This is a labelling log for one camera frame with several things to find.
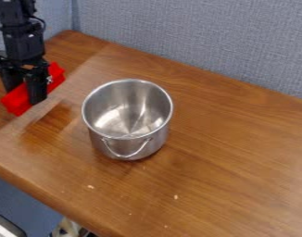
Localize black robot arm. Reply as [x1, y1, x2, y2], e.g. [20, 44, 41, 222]
[0, 0, 51, 105]

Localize stainless steel pot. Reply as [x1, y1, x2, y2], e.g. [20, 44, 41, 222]
[82, 79, 174, 161]

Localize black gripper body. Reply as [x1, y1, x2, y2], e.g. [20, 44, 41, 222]
[0, 22, 48, 78]

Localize grey device under table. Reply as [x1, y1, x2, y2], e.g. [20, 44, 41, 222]
[0, 215, 27, 237]

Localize red rectangular block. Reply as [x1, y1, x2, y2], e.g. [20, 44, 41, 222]
[0, 62, 66, 117]

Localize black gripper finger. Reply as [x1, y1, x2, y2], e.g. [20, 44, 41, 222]
[0, 66, 24, 93]
[25, 70, 48, 105]

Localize white object under table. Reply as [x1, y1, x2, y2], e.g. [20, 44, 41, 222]
[48, 218, 90, 237]

